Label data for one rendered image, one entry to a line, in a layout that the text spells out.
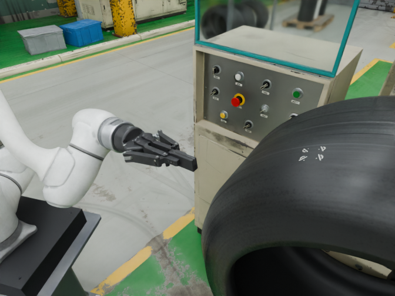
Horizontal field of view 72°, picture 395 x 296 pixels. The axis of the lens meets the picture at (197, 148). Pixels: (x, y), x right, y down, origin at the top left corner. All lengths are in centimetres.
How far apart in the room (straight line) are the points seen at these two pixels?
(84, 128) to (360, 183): 66
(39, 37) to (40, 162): 486
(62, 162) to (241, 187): 52
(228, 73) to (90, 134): 63
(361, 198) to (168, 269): 161
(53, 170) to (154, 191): 152
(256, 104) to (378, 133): 80
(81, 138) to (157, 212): 138
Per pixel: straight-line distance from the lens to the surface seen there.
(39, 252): 116
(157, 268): 185
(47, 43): 565
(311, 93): 103
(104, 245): 201
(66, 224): 121
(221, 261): 47
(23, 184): 121
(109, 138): 72
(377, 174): 32
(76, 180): 79
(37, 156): 81
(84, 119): 81
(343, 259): 89
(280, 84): 106
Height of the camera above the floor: 162
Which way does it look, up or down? 38 degrees down
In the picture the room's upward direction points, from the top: straight up
